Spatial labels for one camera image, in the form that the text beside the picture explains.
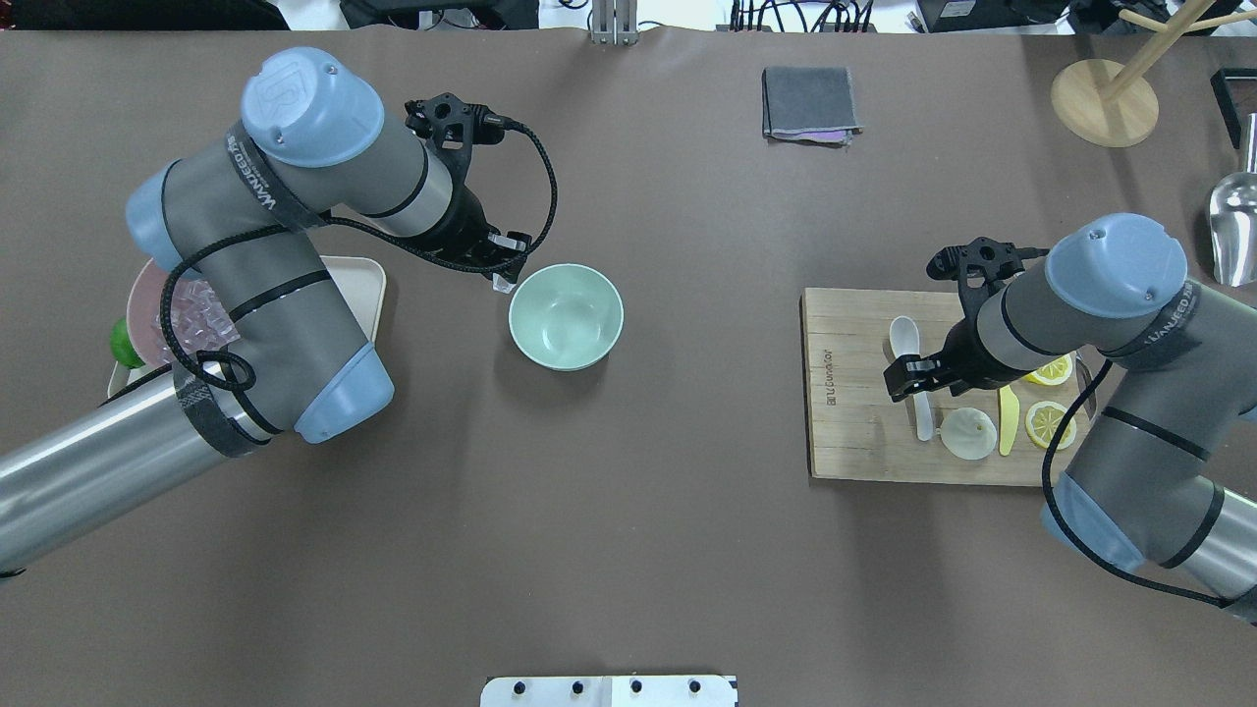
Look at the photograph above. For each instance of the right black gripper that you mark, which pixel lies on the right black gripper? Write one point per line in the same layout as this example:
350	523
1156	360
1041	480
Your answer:
960	357

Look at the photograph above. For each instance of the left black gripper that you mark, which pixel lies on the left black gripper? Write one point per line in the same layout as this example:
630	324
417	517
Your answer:
464	227

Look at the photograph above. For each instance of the clear ice cube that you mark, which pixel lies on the clear ice cube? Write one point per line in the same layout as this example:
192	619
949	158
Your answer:
502	285

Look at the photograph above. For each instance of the white ceramic spoon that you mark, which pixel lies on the white ceramic spoon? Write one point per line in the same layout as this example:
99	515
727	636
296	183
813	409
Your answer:
904	339

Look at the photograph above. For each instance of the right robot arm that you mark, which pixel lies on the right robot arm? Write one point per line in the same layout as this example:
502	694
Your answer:
1134	499

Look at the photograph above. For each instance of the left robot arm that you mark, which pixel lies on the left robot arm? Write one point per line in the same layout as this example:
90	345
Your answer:
311	136

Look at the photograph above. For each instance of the mint green bowl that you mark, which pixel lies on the mint green bowl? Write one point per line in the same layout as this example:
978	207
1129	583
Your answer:
566	317

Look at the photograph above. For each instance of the pink bowl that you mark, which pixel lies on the pink bowl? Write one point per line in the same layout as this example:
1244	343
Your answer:
142	313

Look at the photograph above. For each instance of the metal ice scoop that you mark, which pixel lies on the metal ice scoop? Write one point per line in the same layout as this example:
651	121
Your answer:
1232	216

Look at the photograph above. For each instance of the yellow plastic knife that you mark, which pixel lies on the yellow plastic knife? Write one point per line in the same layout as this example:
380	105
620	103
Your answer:
1009	409

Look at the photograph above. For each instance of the bamboo cutting board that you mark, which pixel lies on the bamboo cutting board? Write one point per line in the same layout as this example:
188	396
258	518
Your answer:
855	431

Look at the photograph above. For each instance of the lower lemon slice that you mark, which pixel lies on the lower lemon slice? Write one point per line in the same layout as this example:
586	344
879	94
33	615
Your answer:
1043	419

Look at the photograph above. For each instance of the lemon slice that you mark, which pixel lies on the lemon slice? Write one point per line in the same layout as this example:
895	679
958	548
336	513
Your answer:
1055	373
1043	419

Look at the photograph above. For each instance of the beige rabbit tray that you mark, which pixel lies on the beige rabbit tray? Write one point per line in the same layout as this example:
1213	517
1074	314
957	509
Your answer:
361	281

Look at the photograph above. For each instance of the upper lemon slice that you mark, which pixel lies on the upper lemon slice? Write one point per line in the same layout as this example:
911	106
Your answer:
1055	373

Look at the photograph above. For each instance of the grey folded cloth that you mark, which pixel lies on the grey folded cloth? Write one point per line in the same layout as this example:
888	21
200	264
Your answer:
809	105

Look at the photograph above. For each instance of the wooden mug tree stand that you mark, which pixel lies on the wooden mug tree stand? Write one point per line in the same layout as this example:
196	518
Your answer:
1110	104

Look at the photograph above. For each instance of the green lime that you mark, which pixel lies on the green lime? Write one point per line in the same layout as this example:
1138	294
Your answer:
120	345

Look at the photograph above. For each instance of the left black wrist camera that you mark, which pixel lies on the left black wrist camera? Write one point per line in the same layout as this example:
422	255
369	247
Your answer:
446	118

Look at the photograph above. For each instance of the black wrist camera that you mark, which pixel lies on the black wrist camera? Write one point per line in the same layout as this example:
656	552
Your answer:
446	118
981	266

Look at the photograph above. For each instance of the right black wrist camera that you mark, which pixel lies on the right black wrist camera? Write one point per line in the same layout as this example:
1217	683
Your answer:
981	266

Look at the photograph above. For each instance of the metal cutting board handle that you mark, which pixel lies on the metal cutting board handle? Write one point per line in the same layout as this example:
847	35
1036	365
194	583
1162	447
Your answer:
1084	377

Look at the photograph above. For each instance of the aluminium post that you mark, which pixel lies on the aluminium post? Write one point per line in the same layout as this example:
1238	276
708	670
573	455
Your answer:
613	22

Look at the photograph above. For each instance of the white bracket plate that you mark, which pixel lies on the white bracket plate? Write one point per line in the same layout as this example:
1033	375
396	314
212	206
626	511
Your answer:
683	689

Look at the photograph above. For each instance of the black frame at edge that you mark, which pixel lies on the black frame at edge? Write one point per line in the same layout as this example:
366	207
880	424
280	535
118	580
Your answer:
1235	91

